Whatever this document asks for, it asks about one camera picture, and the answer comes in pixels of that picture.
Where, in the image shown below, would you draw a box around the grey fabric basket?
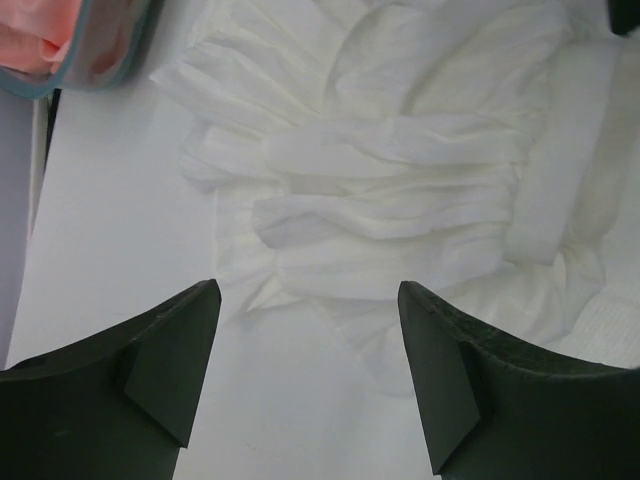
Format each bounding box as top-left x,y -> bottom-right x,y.
1,1 -> 156,99

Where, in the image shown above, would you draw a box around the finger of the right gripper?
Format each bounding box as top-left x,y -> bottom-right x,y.
606,0 -> 640,36

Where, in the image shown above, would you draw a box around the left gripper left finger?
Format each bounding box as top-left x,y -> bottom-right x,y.
1,280 -> 221,479

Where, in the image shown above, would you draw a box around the pink skirt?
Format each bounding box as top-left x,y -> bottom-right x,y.
0,0 -> 126,77

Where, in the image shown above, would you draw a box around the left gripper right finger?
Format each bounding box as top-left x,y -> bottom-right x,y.
398,281 -> 639,479

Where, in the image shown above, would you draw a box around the white pleated skirt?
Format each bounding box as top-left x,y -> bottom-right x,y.
153,1 -> 639,396

